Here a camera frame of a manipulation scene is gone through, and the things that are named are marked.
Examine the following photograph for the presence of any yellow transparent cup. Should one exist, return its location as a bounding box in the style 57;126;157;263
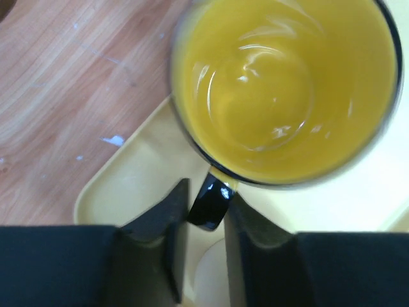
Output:
169;1;403;232

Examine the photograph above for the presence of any cream mug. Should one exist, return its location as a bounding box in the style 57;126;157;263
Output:
193;239;231;307

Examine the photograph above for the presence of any yellow plastic tray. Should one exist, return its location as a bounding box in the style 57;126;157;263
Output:
73;0;409;307

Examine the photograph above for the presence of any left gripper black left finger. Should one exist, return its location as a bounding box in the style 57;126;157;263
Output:
1;178;190;306

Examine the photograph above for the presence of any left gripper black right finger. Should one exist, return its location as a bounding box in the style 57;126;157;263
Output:
224;196;408;306

